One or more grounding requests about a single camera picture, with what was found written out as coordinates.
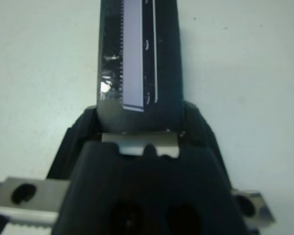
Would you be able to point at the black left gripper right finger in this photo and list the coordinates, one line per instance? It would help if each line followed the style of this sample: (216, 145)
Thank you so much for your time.
(205, 139)

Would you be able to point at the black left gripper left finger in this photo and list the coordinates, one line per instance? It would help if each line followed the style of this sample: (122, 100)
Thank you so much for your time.
(73, 151)

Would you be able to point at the black box lid silver print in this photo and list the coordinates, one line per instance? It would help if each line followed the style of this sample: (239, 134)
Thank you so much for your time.
(166, 73)

